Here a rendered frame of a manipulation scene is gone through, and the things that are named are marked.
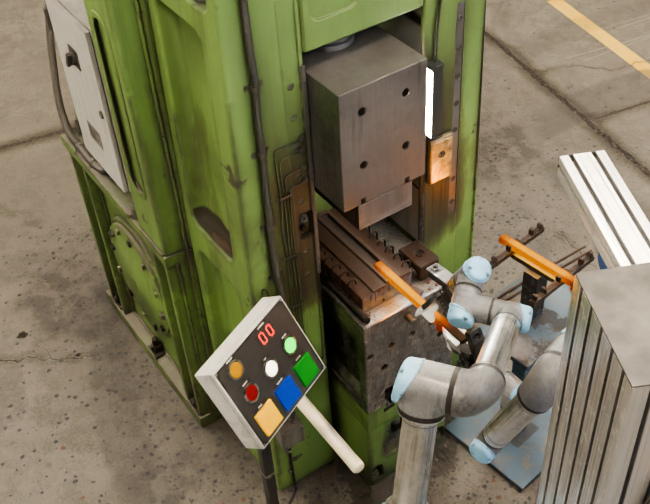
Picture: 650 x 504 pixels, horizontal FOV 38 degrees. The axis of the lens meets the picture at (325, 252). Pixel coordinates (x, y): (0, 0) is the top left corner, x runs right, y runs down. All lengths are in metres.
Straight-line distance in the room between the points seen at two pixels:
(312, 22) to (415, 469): 1.17
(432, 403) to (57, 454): 2.17
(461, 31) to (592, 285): 1.46
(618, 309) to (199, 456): 2.59
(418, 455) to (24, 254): 3.07
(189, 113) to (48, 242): 2.21
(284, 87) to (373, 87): 0.24
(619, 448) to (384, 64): 1.39
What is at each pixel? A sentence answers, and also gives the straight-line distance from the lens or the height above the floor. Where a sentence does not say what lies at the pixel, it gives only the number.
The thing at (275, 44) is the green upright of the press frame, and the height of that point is 1.89.
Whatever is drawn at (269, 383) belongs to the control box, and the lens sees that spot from 2.71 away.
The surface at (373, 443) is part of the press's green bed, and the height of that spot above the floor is 0.28.
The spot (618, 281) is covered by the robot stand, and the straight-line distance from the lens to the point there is 1.63.
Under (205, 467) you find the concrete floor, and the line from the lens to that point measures 3.89.
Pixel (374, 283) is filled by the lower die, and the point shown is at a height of 0.99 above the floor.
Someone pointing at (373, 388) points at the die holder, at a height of 0.60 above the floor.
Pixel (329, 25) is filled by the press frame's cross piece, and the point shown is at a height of 1.88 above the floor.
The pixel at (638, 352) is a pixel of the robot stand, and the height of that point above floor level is 2.03.
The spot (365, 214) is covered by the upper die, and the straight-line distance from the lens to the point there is 2.81.
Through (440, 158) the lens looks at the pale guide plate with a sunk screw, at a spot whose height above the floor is 1.28.
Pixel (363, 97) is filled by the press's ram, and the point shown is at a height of 1.73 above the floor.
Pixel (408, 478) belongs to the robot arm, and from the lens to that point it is 2.38.
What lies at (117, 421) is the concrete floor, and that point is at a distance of 4.11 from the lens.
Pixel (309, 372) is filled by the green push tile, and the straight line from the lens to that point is 2.81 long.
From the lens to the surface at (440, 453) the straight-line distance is 3.85.
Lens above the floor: 3.14
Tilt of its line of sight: 42 degrees down
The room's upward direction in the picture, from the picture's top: 4 degrees counter-clockwise
